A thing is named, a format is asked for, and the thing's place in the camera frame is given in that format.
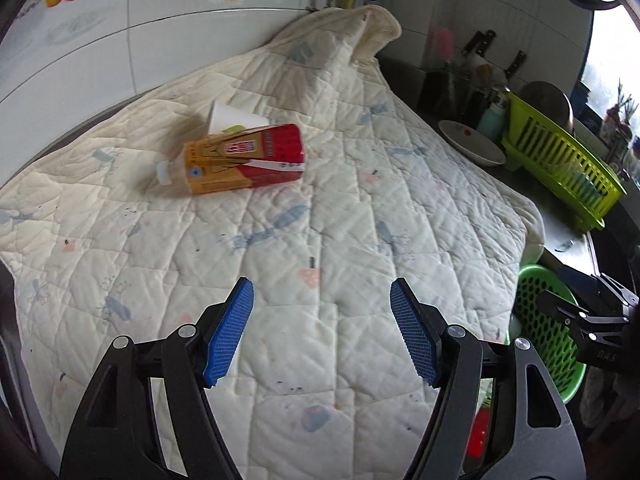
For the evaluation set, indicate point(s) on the cream quilted blanket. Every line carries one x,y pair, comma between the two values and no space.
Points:
175,240

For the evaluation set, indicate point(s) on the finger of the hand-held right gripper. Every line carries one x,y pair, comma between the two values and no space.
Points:
582,317
592,287

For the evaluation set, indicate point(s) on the lime green dish rack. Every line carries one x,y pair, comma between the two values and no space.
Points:
565,170

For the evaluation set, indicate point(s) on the white bowl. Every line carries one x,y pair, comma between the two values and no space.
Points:
470,142

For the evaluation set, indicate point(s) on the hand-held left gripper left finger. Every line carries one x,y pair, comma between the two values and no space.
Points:
227,335

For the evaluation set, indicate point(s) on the green plastic basket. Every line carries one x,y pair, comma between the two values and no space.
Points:
545,340

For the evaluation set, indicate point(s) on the metal pot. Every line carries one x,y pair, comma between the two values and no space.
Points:
545,102

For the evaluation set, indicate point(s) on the red and orange drink carton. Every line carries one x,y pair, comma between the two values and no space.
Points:
240,160

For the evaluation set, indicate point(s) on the red printed plastic cup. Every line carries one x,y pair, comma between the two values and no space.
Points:
477,435

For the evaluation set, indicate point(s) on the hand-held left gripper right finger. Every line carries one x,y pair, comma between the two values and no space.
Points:
415,332

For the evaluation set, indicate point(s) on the teal bottle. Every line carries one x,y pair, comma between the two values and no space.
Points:
491,122

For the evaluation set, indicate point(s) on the dark utensil holder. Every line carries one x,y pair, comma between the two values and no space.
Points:
452,92

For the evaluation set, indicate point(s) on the person's right hand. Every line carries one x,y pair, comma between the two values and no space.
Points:
597,400

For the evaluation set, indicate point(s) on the white carton behind juice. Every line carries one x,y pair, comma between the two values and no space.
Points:
230,117

